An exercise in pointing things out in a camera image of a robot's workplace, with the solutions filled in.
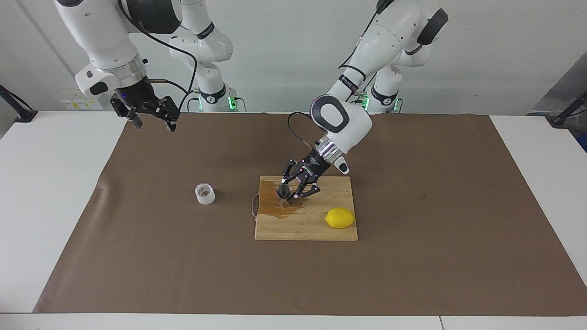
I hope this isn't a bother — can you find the yellow lemon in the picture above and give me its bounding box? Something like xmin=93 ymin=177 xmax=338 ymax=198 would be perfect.
xmin=325 ymin=207 xmax=356 ymax=229

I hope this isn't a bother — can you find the black clamp stand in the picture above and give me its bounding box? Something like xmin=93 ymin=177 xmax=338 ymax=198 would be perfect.
xmin=0 ymin=85 xmax=38 ymax=123
xmin=549 ymin=91 xmax=587 ymax=128

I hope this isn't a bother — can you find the brown table mat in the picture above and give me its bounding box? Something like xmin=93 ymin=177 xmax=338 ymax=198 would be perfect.
xmin=33 ymin=112 xmax=587 ymax=317

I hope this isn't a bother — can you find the clear glass cup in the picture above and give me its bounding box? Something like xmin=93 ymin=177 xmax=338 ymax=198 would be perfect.
xmin=195 ymin=183 xmax=216 ymax=205

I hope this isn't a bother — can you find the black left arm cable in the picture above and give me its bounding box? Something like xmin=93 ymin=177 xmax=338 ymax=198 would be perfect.
xmin=288 ymin=0 xmax=390 ymax=153

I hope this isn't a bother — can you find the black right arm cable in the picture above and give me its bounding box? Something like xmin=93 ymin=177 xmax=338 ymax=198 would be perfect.
xmin=118 ymin=0 xmax=199 ymax=99

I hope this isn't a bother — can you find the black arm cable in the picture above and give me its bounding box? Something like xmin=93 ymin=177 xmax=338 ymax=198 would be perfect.
xmin=118 ymin=0 xmax=199 ymax=99
xmin=288 ymin=0 xmax=390 ymax=153

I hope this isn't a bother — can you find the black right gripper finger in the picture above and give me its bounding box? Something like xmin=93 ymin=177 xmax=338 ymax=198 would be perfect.
xmin=154 ymin=95 xmax=180 ymax=132
xmin=110 ymin=95 xmax=143 ymax=130

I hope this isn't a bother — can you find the wooden cutting board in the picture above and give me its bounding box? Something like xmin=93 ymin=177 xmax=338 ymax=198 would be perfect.
xmin=251 ymin=176 xmax=359 ymax=242

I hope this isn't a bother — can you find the white yellow-labelled socket box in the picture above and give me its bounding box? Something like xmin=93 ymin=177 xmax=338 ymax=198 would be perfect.
xmin=61 ymin=95 xmax=104 ymax=111

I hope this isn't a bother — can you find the black right base cable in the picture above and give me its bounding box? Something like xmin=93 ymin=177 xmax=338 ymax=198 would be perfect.
xmin=178 ymin=89 xmax=202 ymax=113

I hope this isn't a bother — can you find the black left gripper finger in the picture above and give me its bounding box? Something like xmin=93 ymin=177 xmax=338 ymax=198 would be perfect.
xmin=281 ymin=158 xmax=299 ymax=185
xmin=288 ymin=180 xmax=321 ymax=201

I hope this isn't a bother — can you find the metal jigger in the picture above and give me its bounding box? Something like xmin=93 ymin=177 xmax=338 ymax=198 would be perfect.
xmin=276 ymin=183 xmax=293 ymax=208

